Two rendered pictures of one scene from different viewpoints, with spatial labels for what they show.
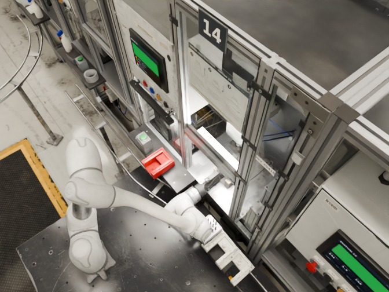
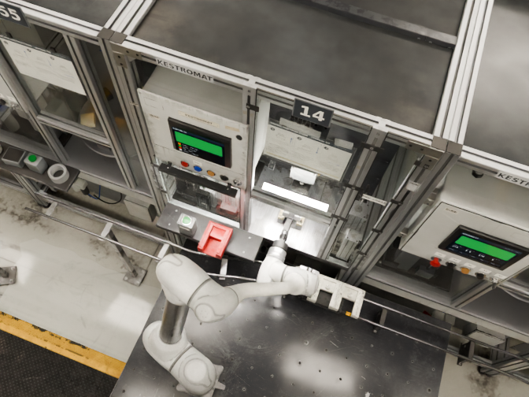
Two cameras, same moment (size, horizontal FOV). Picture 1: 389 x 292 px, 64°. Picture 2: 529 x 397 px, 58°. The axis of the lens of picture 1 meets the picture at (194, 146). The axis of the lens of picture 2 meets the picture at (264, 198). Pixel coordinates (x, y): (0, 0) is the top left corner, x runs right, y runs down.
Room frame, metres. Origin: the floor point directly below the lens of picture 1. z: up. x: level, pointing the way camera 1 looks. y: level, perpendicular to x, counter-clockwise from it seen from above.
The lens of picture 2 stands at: (0.11, 0.59, 3.18)
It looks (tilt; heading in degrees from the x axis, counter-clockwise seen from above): 63 degrees down; 322
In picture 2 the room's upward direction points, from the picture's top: 7 degrees clockwise
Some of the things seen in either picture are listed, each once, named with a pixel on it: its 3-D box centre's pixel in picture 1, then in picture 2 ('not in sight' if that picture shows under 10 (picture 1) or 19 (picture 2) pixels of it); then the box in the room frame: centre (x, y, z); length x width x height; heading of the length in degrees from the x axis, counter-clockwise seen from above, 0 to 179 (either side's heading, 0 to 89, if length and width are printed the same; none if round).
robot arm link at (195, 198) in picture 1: (193, 195); (276, 254); (0.69, 0.01, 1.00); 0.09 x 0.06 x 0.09; 37
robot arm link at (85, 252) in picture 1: (86, 252); (196, 372); (0.44, 0.60, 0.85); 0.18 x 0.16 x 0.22; 18
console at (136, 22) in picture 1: (168, 51); (208, 122); (1.15, 0.10, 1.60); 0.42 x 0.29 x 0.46; 37
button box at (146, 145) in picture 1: (145, 142); (188, 224); (1.07, 0.30, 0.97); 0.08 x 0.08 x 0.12; 37
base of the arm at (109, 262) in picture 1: (95, 262); (203, 379); (0.42, 0.59, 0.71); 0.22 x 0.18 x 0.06; 37
